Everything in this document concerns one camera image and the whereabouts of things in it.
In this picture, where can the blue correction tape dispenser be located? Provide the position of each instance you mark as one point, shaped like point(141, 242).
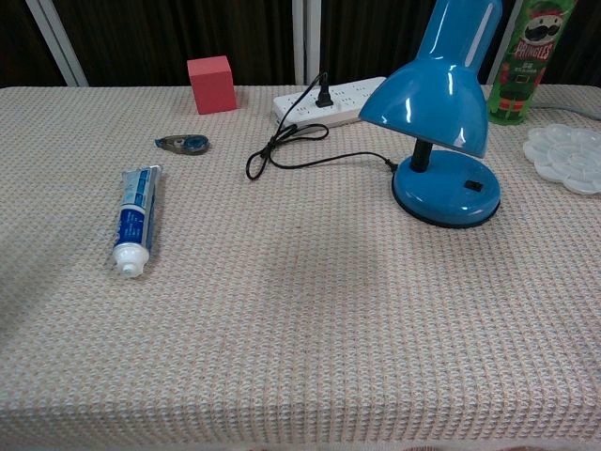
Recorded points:
point(188, 143)

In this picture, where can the white vertical frame post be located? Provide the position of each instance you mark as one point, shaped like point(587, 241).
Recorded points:
point(305, 40)

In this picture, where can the blue desk lamp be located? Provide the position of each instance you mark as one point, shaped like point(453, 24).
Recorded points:
point(436, 98)

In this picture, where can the beige woven tablecloth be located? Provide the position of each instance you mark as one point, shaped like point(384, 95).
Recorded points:
point(291, 291)

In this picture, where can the blue white toothpaste tube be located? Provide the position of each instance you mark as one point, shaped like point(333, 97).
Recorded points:
point(136, 211)

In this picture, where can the red cube block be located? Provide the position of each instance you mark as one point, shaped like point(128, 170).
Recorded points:
point(211, 84)

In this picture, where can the white slanted frame post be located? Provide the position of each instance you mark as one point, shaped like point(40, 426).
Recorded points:
point(56, 40)

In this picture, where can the green Pringles can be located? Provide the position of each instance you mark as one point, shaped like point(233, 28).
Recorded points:
point(521, 61)

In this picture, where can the white power strip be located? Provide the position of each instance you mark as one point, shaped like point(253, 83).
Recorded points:
point(347, 96)

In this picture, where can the white plastic paint palette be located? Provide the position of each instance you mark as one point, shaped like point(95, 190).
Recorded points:
point(565, 157)

